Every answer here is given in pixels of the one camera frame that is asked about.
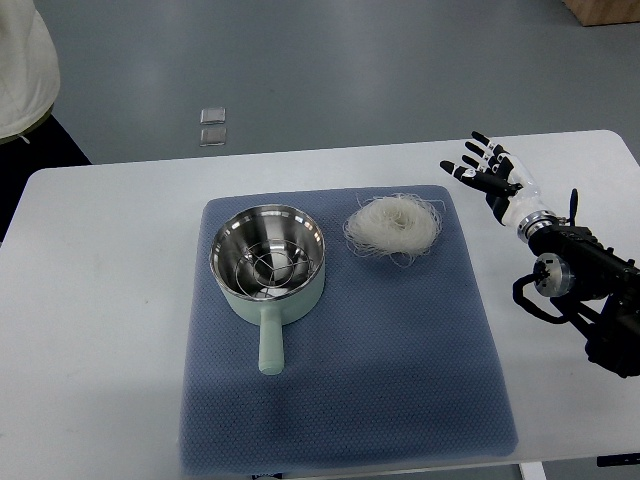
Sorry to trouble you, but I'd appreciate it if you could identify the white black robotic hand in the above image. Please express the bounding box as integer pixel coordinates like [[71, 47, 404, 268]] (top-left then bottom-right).
[[439, 131, 545, 227]]

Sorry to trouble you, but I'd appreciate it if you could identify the white vermicelli bundle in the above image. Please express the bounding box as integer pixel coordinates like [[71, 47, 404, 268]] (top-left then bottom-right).
[[343, 193, 444, 268]]

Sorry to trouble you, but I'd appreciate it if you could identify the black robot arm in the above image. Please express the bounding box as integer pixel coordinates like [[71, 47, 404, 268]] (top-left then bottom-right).
[[512, 190, 639, 378]]

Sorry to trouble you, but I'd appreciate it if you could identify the mint green steel pot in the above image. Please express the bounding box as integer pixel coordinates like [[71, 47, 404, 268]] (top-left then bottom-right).
[[210, 204, 326, 375]]

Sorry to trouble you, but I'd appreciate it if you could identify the wooden cabinet corner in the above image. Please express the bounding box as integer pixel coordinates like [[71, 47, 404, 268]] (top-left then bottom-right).
[[563, 0, 639, 27]]

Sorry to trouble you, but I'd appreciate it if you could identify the blue textured mat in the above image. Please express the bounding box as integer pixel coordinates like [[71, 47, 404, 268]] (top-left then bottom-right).
[[179, 185, 518, 477]]

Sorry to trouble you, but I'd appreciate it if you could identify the upper floor socket plate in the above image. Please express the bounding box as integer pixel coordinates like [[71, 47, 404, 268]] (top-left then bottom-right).
[[200, 107, 226, 125]]

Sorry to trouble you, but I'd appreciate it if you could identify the person in white jacket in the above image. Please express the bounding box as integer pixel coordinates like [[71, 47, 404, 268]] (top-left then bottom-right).
[[0, 0, 93, 171]]

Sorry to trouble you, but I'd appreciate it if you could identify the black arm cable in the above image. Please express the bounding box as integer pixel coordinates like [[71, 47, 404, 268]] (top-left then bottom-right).
[[513, 273, 604, 334]]

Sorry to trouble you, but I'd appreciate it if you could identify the wire steaming rack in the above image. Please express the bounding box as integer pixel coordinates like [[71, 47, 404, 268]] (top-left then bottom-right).
[[235, 239, 311, 299]]

